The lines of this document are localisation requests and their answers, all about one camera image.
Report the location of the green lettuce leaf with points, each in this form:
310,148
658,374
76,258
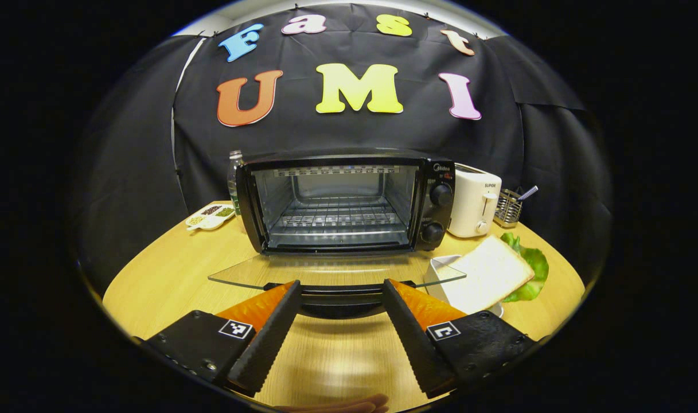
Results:
535,267

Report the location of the metal utensil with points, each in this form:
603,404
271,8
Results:
528,192

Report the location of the black electric oven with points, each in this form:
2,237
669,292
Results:
435,201

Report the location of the white square dish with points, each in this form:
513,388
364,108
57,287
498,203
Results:
437,275

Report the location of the clear plastic water bottle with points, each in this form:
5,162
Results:
234,183

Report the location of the metal oven rack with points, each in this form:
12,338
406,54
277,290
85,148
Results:
337,217

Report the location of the white bread slice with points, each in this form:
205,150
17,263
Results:
486,275

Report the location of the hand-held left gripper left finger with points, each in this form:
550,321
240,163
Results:
268,338

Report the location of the white toaster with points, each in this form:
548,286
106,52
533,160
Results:
472,203

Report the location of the white condiment dish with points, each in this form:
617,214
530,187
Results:
211,218

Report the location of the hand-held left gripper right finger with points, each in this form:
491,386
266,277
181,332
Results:
414,338

